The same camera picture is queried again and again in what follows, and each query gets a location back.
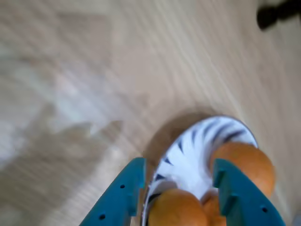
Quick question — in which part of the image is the black tripod stand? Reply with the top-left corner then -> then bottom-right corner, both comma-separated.
256,0 -> 301,30

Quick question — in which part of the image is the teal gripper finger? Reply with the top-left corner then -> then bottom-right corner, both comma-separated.
213,158 -> 286,226
79,157 -> 147,226

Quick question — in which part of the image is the white plate with blue strokes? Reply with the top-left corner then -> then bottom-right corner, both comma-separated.
141,115 -> 259,226

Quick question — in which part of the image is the orange fruit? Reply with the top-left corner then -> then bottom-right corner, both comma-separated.
201,192 -> 228,226
148,188 -> 209,226
210,141 -> 276,197

